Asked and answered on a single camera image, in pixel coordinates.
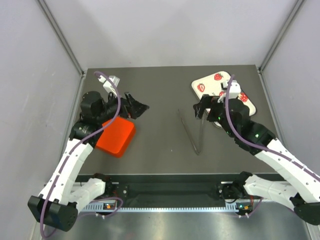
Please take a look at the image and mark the metal tweezers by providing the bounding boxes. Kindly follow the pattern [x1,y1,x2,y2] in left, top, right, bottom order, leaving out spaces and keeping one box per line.
[176,108,206,156]

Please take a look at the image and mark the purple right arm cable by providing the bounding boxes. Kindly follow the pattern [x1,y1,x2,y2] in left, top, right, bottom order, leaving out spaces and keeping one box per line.
[223,74,320,217]

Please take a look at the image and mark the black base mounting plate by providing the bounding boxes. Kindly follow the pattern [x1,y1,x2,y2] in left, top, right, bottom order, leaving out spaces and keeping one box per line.
[102,173,240,208]

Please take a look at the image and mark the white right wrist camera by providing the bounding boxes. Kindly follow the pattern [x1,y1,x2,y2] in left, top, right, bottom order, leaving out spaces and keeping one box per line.
[217,80,241,103]

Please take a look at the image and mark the aluminium rail frame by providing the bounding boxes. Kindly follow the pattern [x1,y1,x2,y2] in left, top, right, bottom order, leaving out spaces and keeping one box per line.
[32,181,315,240]

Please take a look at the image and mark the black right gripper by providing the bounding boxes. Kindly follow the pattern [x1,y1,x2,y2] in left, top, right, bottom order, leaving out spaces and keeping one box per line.
[193,94,236,138]

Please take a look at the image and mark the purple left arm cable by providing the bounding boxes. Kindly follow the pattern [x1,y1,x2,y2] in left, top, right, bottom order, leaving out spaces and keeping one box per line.
[39,71,124,238]

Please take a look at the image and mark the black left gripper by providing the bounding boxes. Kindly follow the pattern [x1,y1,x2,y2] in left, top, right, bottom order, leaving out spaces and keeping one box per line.
[96,89,149,124]

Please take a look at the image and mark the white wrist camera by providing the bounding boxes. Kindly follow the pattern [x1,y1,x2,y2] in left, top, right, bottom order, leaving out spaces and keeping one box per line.
[98,75,120,96]
[217,80,241,103]

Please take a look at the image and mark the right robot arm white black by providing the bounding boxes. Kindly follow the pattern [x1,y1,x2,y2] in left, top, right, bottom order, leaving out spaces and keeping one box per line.
[193,94,320,226]

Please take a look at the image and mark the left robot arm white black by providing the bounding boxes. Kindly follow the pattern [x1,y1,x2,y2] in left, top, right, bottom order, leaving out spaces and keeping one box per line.
[27,91,149,232]

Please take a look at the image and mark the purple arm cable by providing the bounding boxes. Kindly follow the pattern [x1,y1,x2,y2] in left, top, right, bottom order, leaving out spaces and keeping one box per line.
[223,74,320,217]
[39,71,124,238]

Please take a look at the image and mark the orange box lid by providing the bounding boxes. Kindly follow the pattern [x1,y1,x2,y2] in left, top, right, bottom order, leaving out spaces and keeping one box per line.
[95,116,136,158]

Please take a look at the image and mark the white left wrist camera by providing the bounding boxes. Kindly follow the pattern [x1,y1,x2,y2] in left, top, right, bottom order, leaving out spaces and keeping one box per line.
[98,75,120,96]

